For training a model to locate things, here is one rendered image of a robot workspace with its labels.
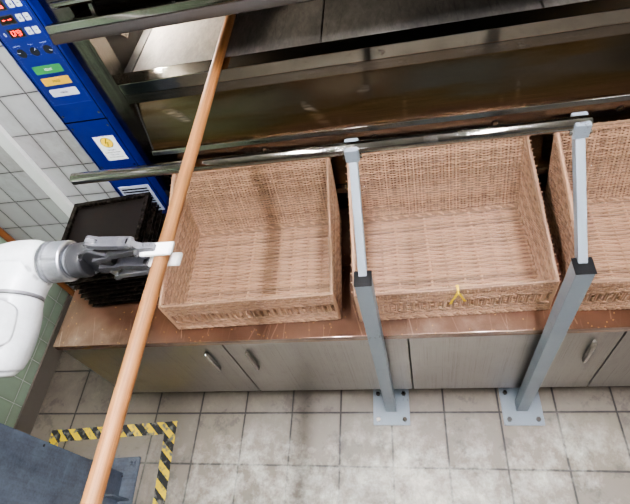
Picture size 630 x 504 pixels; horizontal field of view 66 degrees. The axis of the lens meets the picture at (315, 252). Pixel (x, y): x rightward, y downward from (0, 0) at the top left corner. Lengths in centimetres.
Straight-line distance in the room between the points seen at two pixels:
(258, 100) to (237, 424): 128
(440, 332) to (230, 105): 93
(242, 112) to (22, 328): 86
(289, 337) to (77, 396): 128
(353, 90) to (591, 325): 94
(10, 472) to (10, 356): 71
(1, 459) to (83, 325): 47
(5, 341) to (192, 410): 123
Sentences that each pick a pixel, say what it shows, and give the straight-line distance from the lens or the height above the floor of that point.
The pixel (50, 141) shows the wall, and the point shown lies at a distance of 189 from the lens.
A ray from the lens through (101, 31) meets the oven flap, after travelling 134.
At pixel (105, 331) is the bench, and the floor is 58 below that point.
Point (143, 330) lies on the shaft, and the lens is 94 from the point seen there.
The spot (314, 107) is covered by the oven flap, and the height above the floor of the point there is 101.
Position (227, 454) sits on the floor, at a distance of 210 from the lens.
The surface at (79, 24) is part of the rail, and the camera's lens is 136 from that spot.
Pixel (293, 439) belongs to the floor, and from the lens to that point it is 203.
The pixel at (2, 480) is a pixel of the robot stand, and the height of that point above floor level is 62.
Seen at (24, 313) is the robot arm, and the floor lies 118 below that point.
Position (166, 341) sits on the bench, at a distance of 168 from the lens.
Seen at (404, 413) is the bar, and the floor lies 1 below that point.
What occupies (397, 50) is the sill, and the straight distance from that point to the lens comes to 141.
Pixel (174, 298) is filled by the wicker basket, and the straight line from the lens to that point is 165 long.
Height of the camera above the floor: 191
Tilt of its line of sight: 53 degrees down
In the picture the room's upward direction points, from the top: 19 degrees counter-clockwise
